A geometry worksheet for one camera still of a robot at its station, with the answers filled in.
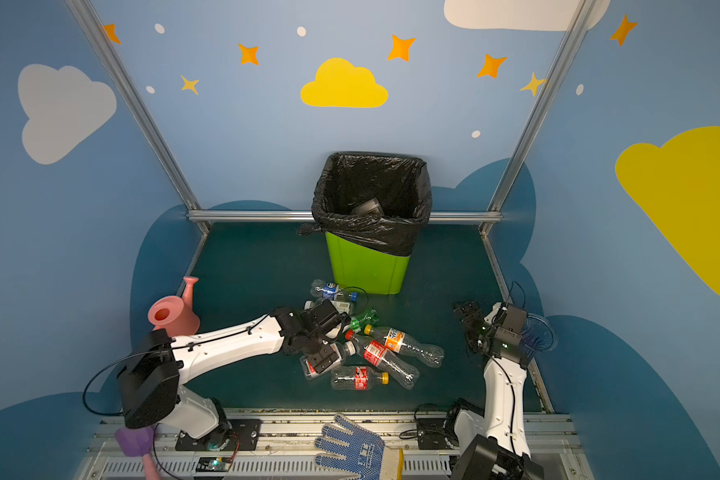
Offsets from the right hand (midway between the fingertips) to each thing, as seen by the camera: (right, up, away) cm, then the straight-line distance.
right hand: (463, 311), depth 83 cm
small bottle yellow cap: (-30, -17, -5) cm, 35 cm away
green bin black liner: (-26, +16, +1) cm, 30 cm away
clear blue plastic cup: (+16, -4, -9) cm, 19 cm away
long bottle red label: (-22, -13, -1) cm, 26 cm away
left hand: (-39, -10, -1) cm, 40 cm away
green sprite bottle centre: (-27, -3, +8) cm, 28 cm away
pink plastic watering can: (-83, -1, +1) cm, 83 cm away
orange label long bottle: (-19, -9, +3) cm, 21 cm away
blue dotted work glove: (-27, -34, -12) cm, 45 cm away
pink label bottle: (-44, -17, +1) cm, 47 cm away
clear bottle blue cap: (-40, +4, +14) cm, 43 cm away
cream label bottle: (-27, +32, +17) cm, 45 cm away
